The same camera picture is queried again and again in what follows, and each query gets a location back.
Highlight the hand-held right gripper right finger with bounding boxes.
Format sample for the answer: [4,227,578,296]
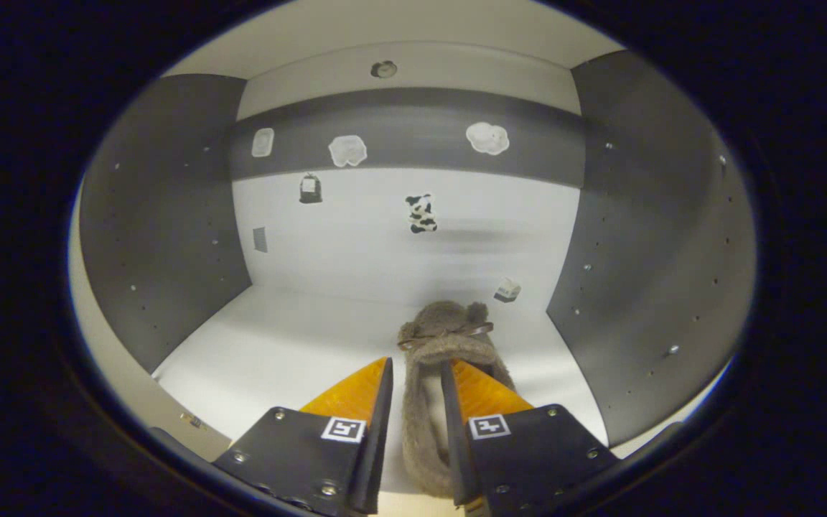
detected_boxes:
[441,359,619,514]

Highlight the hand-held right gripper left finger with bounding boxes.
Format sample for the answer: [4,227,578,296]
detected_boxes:
[212,357,394,516]

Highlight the brown fuzzy shoe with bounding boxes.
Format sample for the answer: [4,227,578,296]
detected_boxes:
[397,300,518,500]

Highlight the white shoe cabinet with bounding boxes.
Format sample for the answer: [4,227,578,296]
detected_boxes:
[67,0,759,496]

